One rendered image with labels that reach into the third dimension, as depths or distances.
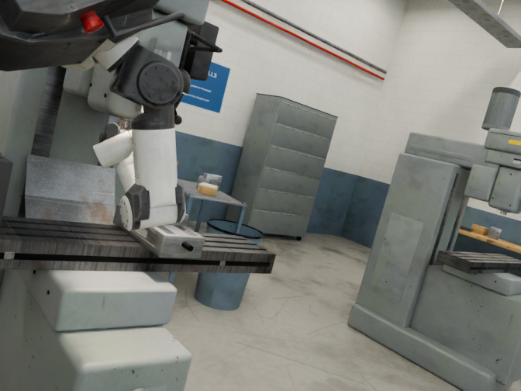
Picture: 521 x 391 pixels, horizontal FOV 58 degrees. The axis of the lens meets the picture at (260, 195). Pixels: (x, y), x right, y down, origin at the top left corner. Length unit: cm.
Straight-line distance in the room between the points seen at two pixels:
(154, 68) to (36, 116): 94
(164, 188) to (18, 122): 90
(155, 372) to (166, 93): 73
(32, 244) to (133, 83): 62
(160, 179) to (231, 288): 278
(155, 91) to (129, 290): 64
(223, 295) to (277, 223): 332
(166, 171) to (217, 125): 575
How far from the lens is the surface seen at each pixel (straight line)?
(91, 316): 137
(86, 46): 94
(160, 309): 145
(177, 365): 135
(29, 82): 180
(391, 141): 874
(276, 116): 647
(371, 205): 874
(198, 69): 184
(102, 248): 145
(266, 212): 668
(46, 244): 139
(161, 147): 99
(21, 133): 181
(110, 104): 140
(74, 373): 125
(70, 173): 185
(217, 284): 370
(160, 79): 93
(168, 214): 106
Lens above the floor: 135
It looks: 6 degrees down
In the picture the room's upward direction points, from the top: 15 degrees clockwise
